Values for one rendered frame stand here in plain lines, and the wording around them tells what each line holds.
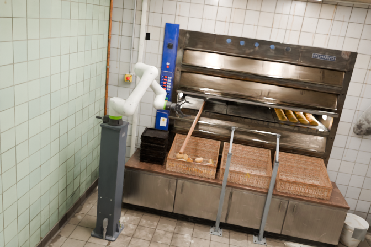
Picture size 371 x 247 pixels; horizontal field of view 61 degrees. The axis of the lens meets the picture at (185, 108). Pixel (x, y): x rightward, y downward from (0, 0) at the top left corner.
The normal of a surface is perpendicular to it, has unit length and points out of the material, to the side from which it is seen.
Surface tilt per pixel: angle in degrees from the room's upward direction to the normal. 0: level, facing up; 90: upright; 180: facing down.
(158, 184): 90
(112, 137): 90
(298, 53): 90
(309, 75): 70
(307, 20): 90
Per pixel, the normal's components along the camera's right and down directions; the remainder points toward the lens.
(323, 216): -0.18, 0.27
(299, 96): -0.10, -0.09
